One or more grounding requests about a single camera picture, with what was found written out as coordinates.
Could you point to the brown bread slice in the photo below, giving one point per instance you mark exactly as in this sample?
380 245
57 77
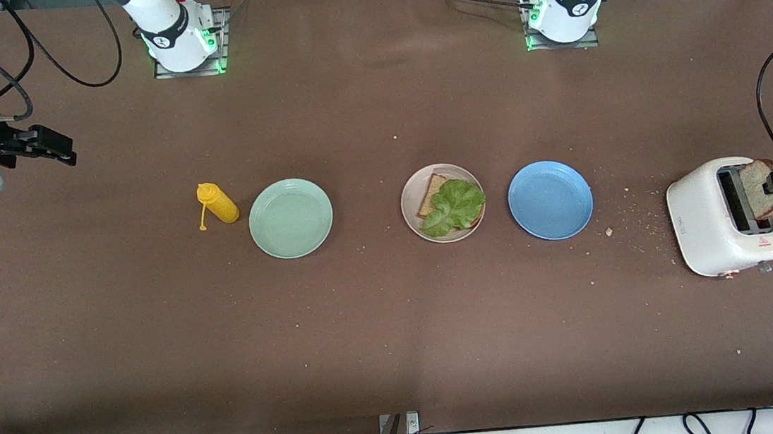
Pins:
430 195
757 195

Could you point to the yellow squeeze bottle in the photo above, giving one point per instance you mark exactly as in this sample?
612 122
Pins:
219 205

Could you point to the green lettuce leaf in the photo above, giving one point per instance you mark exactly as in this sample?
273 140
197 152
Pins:
456 204

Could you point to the blue plate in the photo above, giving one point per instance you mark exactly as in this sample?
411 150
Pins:
550 200

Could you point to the mint green plate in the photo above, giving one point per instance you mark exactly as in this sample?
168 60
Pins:
291 218

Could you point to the beige plate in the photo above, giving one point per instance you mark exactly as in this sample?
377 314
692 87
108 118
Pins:
410 200

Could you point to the white toaster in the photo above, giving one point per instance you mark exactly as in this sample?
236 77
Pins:
703 229

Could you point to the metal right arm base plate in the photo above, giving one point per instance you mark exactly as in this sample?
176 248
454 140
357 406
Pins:
188 74

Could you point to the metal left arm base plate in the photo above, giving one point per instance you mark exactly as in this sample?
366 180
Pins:
561 46

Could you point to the metal table edge bracket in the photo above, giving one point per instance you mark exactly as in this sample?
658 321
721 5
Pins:
412 421

